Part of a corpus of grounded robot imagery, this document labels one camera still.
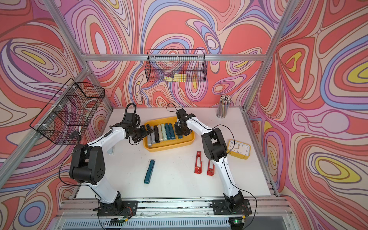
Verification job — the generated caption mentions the pencil holder cup with pencils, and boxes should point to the pencil holder cup with pencils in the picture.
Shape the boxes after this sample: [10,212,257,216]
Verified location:
[216,94,232,118]

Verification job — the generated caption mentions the red pliers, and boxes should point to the red pliers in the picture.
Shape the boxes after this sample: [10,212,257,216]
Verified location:
[207,161,215,176]
[194,151,202,174]

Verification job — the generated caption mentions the black pruning pliers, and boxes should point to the black pruning pliers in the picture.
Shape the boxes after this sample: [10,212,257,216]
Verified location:
[154,126,160,143]

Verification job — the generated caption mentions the yellow plastic storage tray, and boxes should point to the yellow plastic storage tray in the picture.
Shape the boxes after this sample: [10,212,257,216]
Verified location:
[143,117,195,152]

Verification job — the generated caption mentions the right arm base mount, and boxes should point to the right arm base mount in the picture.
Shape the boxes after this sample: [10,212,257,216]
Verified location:
[209,199,253,217]

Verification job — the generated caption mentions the black wire basket left wall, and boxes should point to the black wire basket left wall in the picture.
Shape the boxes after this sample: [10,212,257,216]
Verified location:
[30,78,105,145]

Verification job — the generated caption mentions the light green pliers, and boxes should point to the light green pliers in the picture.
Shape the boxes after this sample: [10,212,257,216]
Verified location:
[161,124,168,141]

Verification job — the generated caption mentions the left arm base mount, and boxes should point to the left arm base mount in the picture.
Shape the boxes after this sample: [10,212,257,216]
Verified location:
[94,200,138,217]

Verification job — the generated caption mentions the teal pliers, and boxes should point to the teal pliers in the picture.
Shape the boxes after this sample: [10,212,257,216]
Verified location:
[174,122,183,139]
[165,123,172,140]
[168,123,176,140]
[144,160,155,184]

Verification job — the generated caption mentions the black wire basket back wall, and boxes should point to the black wire basket back wall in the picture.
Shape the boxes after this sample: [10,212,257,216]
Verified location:
[145,48,208,82]

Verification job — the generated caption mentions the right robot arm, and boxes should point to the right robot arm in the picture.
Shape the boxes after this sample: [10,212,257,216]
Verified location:
[174,108,244,212]

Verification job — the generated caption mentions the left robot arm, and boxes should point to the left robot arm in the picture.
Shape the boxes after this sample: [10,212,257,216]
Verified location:
[69,113,153,205]

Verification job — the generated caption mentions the beige pruning pliers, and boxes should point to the beige pruning pliers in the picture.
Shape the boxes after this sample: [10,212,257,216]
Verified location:
[158,125,163,142]

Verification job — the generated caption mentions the yellow alarm clock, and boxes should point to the yellow alarm clock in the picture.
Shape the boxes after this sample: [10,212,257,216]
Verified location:
[228,140,251,160]

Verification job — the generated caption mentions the black wire basket wall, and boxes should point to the black wire basket wall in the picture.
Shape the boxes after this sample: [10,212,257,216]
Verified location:
[145,48,208,82]
[30,78,105,145]

